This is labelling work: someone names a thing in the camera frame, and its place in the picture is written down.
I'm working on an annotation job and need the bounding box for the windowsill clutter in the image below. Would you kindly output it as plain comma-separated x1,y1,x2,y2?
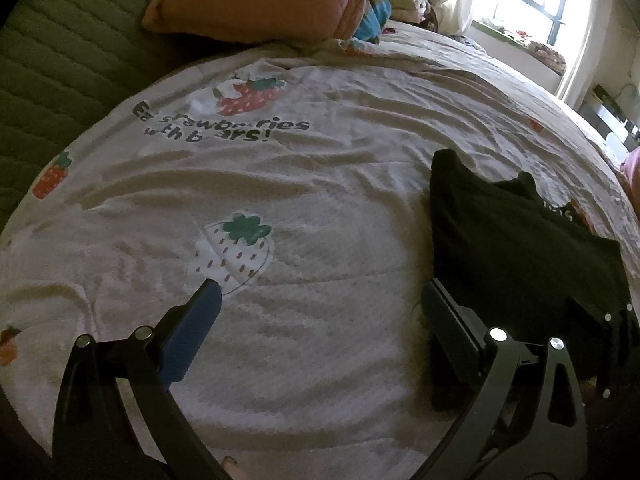
474,19,569,74

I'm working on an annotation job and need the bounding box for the black garment with orange patches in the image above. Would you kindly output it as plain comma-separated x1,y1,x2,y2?
429,149,629,411

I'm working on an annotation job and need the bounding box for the pink pillow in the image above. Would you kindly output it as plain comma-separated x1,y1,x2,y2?
141,0,372,46

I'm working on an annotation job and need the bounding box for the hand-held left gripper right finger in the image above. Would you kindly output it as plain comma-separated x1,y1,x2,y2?
420,280,591,480

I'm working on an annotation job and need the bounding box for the strawberry print blanket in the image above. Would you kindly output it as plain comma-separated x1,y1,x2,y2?
0,19,640,480

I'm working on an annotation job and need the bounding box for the green quilted headboard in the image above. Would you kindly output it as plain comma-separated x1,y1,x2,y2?
0,0,202,233

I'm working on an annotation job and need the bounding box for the pink cloth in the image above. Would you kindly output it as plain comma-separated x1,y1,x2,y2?
621,147,640,197

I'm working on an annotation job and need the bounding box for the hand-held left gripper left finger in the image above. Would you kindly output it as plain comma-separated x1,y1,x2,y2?
51,279,237,480

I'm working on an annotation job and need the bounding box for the blue plaid cloth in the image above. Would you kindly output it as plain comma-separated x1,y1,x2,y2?
350,0,394,44

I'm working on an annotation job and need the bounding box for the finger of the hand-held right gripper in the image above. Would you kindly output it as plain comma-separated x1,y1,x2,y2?
594,302,640,399

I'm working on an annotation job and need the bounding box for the person's left hand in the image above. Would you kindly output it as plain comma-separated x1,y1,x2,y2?
221,455,252,480

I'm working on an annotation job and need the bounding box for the white furniture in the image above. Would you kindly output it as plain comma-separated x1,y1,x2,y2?
579,84,640,161

